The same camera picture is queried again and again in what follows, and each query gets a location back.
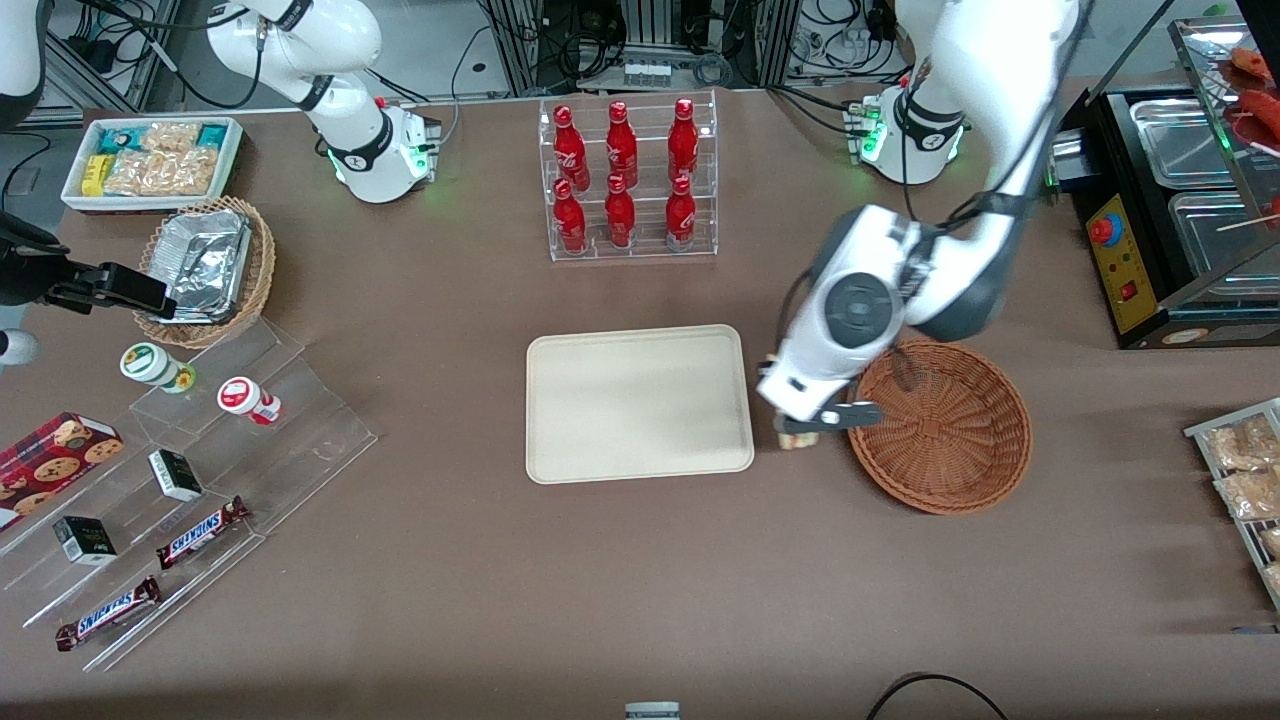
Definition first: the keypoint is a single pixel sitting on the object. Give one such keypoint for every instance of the clear bag of snacks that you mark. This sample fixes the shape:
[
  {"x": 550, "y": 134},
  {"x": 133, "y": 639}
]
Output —
[
  {"x": 1250, "y": 495},
  {"x": 1245, "y": 445}
]

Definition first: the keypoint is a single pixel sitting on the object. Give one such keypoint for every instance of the metal equipment rack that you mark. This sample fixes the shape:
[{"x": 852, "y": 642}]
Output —
[{"x": 650, "y": 30}]

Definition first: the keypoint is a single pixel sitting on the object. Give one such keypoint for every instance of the light wicker basket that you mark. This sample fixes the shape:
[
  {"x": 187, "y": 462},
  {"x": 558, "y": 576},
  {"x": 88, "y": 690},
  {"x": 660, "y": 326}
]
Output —
[{"x": 262, "y": 270}]

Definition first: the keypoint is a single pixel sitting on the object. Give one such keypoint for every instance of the beige rectangular serving tray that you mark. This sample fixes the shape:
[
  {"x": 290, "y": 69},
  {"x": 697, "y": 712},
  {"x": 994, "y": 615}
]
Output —
[{"x": 640, "y": 405}]

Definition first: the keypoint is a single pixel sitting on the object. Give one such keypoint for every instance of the red emergency stop button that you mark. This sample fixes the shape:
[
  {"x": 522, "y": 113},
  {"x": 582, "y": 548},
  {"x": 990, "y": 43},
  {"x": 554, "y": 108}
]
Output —
[{"x": 1103, "y": 230}]

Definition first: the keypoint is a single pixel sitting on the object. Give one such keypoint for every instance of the aluminium frame rail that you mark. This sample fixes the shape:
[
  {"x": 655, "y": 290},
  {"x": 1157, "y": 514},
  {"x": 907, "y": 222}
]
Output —
[{"x": 110, "y": 60}]

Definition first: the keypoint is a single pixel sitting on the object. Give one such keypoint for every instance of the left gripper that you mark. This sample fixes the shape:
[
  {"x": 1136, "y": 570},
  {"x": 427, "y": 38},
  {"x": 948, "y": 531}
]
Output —
[{"x": 779, "y": 423}]

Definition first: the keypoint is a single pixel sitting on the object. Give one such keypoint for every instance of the black food warmer appliance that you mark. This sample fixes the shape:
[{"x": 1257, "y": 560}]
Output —
[{"x": 1150, "y": 300}]

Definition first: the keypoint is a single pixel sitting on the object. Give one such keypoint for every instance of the Snickers chocolate bar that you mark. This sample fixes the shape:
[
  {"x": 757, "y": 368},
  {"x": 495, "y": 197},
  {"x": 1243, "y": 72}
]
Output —
[
  {"x": 108, "y": 613},
  {"x": 203, "y": 532}
]

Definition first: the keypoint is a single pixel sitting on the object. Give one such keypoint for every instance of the yellow snack pack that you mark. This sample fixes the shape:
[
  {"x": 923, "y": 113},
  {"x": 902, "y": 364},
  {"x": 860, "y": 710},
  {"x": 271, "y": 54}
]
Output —
[{"x": 94, "y": 175}]

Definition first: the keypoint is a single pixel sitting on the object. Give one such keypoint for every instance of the small black carton box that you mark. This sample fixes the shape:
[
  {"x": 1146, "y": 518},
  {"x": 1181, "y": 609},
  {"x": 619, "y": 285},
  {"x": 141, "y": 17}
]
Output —
[
  {"x": 85, "y": 540},
  {"x": 175, "y": 475}
]

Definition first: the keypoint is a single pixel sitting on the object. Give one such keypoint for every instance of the white power strip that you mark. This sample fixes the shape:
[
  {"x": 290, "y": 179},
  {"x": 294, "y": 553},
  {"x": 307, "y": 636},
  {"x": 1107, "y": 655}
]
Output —
[{"x": 648, "y": 73}]

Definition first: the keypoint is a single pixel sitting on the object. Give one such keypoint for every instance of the stainless steel pan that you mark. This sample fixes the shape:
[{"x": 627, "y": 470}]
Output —
[
  {"x": 1180, "y": 140},
  {"x": 1220, "y": 235}
]

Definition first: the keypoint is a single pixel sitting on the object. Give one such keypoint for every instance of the red lidded yogurt cup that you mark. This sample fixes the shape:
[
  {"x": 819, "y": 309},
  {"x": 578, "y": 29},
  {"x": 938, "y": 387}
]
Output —
[{"x": 245, "y": 400}]

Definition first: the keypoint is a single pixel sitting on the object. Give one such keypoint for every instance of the red tartan cookie box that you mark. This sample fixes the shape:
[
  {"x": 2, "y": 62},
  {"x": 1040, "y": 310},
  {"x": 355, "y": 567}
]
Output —
[{"x": 55, "y": 460}]

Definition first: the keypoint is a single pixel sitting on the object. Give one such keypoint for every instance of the small grey device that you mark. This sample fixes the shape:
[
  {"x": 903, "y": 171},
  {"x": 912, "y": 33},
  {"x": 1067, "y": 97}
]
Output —
[{"x": 652, "y": 712}]

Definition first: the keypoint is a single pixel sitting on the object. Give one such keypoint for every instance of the wooden skewer stick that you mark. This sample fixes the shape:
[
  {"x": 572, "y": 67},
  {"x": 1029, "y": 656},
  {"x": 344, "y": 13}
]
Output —
[{"x": 1250, "y": 222}]

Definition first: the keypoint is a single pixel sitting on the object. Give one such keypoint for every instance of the clear bag of crackers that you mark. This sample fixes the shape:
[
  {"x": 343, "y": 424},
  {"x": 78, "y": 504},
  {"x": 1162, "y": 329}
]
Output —
[
  {"x": 172, "y": 135},
  {"x": 160, "y": 172}
]

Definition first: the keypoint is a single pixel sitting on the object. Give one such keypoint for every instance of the clear acrylic stepped shelf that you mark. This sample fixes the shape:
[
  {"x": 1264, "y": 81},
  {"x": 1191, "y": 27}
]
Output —
[{"x": 300, "y": 450}]

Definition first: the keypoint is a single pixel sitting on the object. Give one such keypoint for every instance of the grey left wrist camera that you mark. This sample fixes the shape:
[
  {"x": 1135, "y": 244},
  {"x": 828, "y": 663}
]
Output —
[{"x": 855, "y": 413}]

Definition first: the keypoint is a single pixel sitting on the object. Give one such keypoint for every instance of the green sunflower yogurt cup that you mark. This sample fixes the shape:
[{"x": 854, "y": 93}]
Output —
[{"x": 150, "y": 365}]

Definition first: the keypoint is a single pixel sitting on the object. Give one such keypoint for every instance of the clear acrylic bottle rack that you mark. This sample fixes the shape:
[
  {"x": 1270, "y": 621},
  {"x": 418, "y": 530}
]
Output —
[{"x": 645, "y": 250}]

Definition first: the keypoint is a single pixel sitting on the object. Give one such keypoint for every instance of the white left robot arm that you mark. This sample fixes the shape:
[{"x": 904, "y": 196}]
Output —
[{"x": 960, "y": 270}]

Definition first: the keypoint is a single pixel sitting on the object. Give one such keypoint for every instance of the teal snack pack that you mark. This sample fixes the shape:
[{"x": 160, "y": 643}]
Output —
[
  {"x": 122, "y": 139},
  {"x": 212, "y": 136}
]

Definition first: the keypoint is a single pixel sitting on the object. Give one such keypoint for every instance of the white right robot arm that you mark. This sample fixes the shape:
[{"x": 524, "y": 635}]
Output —
[{"x": 350, "y": 140}]

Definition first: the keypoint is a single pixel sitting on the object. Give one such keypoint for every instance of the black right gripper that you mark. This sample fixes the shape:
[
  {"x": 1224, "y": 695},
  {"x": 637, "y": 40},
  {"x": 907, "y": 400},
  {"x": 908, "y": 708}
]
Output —
[{"x": 22, "y": 268}]

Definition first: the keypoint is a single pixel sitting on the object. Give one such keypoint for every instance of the brown wicker basket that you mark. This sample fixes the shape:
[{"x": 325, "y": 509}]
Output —
[{"x": 950, "y": 440}]

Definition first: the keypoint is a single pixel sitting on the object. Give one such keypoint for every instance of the sandwich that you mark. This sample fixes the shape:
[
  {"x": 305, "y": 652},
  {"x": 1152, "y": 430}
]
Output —
[{"x": 798, "y": 441}]

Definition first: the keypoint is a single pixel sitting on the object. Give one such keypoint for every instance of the aluminium foil tray stack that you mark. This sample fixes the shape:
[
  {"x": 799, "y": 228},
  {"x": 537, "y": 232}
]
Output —
[{"x": 205, "y": 260}]

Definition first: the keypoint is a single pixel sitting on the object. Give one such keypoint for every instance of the red cola bottle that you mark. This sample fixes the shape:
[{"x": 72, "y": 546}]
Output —
[
  {"x": 621, "y": 140},
  {"x": 620, "y": 212},
  {"x": 683, "y": 135},
  {"x": 680, "y": 210},
  {"x": 568, "y": 140},
  {"x": 570, "y": 215}
]

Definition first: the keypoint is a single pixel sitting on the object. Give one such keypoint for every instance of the white plastic snack bin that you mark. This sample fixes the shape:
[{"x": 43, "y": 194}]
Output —
[{"x": 70, "y": 195}]

